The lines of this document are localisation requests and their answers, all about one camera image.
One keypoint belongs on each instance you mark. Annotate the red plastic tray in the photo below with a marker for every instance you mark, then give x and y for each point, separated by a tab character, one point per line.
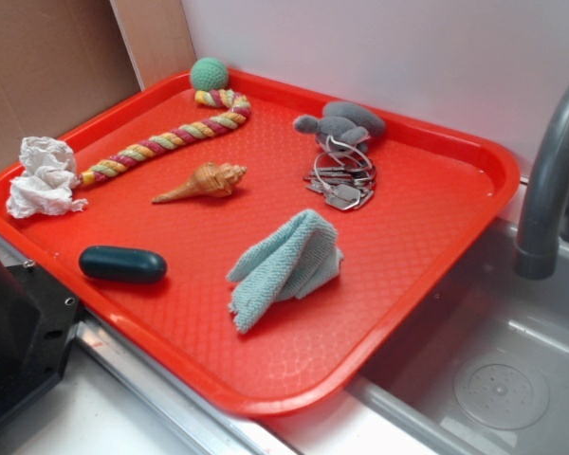
436	192

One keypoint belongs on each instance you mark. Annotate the colourful rope toy with ball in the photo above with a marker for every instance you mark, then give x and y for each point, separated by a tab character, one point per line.
209	78

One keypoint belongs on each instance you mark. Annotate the brown cardboard panel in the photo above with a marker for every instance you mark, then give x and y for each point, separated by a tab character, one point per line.
64	62

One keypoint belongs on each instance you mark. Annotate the crumpled white paper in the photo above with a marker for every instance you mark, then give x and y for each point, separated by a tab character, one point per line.
47	182

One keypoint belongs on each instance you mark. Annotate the grey plush toy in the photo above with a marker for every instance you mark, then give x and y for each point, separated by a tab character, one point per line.
343	126

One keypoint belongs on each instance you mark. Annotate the dark green oval case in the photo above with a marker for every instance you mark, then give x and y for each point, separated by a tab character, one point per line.
122	264

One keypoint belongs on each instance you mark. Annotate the bunch of metal keys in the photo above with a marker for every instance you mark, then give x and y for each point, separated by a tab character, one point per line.
343	174

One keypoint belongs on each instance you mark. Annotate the brown spiral seashell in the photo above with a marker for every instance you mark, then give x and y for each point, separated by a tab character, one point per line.
208	180

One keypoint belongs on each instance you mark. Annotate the grey plastic sink basin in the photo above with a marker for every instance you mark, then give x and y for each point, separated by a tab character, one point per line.
481	365

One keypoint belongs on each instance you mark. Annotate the light blue folded cloth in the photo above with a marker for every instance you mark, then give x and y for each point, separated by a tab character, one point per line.
295	260

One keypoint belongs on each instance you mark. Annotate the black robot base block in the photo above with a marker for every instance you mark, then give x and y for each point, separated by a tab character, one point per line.
38	321

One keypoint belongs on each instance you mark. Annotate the grey sink faucet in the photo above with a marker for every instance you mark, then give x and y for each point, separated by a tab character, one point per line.
544	218

